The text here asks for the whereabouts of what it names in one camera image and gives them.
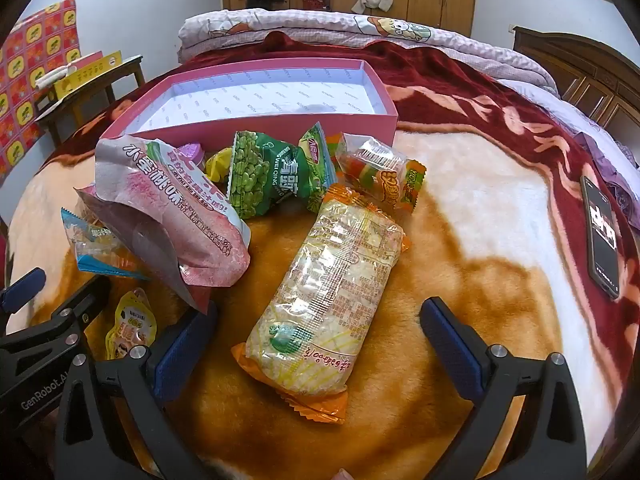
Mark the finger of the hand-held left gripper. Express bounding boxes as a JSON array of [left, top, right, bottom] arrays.
[[0, 267, 47, 313], [0, 276, 112, 361]]

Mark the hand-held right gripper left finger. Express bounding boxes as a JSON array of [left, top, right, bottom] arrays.
[[55, 301, 221, 480]]

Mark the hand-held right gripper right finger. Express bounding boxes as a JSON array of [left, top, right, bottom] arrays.
[[419, 297, 588, 480]]

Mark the yellow jelly pouch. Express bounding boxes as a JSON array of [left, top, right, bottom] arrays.
[[103, 287, 158, 361]]

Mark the blue clear candy packet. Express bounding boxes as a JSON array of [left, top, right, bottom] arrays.
[[61, 206, 151, 281]]

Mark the orange rice cracker packet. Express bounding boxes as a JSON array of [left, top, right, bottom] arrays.
[[231, 182, 413, 426]]

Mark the pink peach snack bag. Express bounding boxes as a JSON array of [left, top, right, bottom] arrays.
[[74, 132, 252, 316]]

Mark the green pea snack packet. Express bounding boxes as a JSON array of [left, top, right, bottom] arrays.
[[227, 122, 337, 219]]

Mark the rainbow gummy candy packet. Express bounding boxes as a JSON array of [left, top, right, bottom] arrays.
[[335, 132, 428, 213]]

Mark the yellow candy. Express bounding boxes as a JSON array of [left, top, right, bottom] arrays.
[[202, 146, 236, 183]]

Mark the purple jelly cup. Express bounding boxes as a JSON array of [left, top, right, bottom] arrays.
[[177, 142, 207, 171]]

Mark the pink cardboard box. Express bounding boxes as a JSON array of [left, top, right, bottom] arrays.
[[100, 57, 399, 161]]

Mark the red floral plush blanket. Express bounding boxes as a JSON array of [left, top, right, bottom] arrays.
[[0, 32, 640, 480]]

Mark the black smartphone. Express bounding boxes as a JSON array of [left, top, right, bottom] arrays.
[[580, 175, 622, 301]]

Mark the white carton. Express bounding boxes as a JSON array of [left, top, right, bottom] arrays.
[[34, 62, 83, 88]]

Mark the red patterned board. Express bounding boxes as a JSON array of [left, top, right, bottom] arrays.
[[0, 0, 83, 181]]

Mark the wooden side table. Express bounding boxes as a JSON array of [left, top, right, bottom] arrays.
[[32, 55, 147, 146]]

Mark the yellow cardboard box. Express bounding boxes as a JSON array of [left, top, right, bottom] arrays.
[[52, 51, 123, 101]]

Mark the wooden headboard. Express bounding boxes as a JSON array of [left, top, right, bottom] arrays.
[[512, 25, 640, 161]]

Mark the pink checked cartoon quilt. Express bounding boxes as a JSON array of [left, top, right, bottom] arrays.
[[177, 7, 558, 93]]

